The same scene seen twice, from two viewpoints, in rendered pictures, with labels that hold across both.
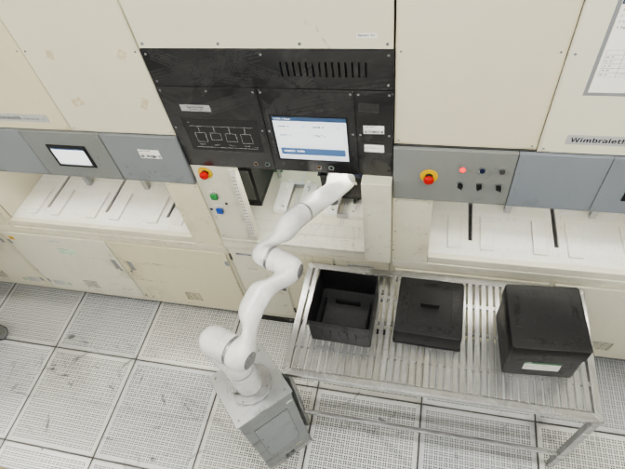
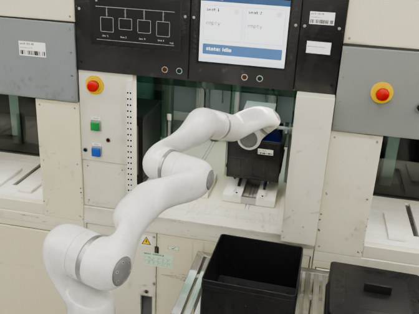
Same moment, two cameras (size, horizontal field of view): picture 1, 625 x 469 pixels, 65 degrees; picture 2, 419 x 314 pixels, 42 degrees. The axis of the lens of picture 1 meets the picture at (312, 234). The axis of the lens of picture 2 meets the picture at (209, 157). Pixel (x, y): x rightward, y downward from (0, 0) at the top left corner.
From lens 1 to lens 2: 1.04 m
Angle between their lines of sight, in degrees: 30
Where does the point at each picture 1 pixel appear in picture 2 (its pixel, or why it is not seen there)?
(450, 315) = (408, 303)
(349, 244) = (257, 225)
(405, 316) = (343, 299)
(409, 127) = (365, 19)
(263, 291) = (156, 189)
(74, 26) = not seen: outside the picture
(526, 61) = not seen: outside the picture
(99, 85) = not seen: outside the picture
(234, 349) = (103, 243)
